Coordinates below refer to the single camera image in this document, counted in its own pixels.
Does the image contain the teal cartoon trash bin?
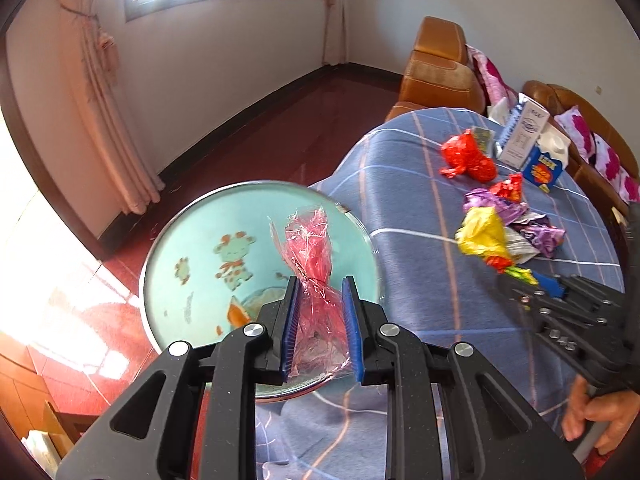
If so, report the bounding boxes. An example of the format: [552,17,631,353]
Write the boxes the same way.
[138,180,388,406]

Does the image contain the left pink curtain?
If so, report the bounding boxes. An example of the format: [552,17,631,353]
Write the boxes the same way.
[56,0,164,214]

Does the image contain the white tissue pack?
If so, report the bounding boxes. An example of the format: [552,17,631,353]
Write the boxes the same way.
[21,429,62,479]

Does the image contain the red plastic bag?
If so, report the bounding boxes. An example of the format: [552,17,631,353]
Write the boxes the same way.
[439,129,498,184]

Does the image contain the purple snack wrapper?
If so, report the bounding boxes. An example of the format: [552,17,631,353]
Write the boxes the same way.
[463,188,565,259]

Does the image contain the yellow plastic bag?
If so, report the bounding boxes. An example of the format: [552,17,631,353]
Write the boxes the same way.
[454,207,514,272]

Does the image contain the brown wooden door frame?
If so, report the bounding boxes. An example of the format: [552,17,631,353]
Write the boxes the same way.
[0,34,114,261]

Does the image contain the pink white cushion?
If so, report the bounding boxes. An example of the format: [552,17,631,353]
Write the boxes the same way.
[554,105,639,204]

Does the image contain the orange snack wrapper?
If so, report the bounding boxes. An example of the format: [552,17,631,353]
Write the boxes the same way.
[216,296,252,336]

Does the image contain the red mesh scrubber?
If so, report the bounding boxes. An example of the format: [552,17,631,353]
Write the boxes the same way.
[489,172,523,204]

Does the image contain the pink curtain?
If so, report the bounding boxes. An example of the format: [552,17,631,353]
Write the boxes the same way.
[56,0,164,214]
[323,0,348,66]

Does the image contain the brown leather sofa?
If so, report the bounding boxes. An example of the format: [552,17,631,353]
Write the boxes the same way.
[522,79,640,221]

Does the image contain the white tall milk carton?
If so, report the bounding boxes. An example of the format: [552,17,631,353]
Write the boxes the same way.
[496,93,550,169]

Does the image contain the pink floral pillow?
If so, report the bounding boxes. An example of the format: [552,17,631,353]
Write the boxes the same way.
[466,44,518,108]

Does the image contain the blue plaid tablecloth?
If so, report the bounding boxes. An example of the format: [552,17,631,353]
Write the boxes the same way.
[254,106,626,480]

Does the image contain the person right hand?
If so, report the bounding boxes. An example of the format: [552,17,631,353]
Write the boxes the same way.
[561,376,640,454]

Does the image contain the right pink curtain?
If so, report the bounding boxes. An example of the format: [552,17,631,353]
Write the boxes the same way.
[323,0,348,66]

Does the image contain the brown leather armchair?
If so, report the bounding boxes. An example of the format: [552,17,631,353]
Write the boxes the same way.
[385,16,487,122]

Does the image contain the pink transparent plastic bag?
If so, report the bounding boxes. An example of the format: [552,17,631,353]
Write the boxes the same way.
[270,207,349,377]

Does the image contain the blue white gable carton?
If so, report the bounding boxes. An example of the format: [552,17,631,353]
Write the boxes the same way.
[521,145,568,193]

